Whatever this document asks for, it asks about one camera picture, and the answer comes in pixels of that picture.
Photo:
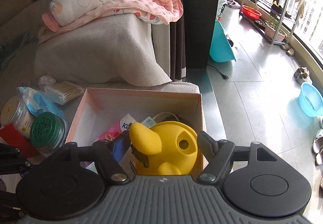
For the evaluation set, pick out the yellow rubber toy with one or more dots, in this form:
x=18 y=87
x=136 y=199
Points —
x=167 y=148

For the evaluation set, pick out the green lid glass jar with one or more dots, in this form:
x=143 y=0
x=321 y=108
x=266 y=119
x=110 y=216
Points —
x=48 y=133

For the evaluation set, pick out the tissue packet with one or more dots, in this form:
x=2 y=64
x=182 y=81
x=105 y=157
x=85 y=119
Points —
x=117 y=128

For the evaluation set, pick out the pink cardboard box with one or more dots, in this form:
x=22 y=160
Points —
x=100 y=108

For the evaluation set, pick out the blue face mask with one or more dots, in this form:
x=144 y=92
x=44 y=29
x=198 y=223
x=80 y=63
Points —
x=161 y=117

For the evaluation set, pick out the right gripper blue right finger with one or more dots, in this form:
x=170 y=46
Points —
x=218 y=155

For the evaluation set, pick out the cotton swab bag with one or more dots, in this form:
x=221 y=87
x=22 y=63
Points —
x=62 y=93

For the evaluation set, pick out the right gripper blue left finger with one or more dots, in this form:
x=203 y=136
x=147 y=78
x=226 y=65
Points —
x=108 y=155

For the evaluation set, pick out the blue mask package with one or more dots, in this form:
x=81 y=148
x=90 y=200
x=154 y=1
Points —
x=37 y=103

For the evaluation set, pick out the potted plant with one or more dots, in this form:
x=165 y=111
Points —
x=270 y=30

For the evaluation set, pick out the white tea canister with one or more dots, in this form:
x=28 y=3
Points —
x=16 y=113

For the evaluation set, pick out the metal shelf rack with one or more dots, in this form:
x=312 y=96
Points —
x=288 y=16

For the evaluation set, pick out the dark curtain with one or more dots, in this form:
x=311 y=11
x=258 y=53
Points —
x=191 y=36

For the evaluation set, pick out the teal plastic stool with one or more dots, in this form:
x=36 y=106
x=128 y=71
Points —
x=221 y=45

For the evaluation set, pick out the beige sofa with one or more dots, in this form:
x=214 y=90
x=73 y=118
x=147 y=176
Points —
x=118 y=46

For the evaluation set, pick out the red paper packet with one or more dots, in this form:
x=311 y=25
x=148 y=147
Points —
x=13 y=138

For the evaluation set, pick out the red plastic basin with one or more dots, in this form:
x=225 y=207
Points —
x=250 y=12

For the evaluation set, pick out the light blue plastic basin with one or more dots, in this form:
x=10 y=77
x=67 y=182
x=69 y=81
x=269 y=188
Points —
x=310 y=100

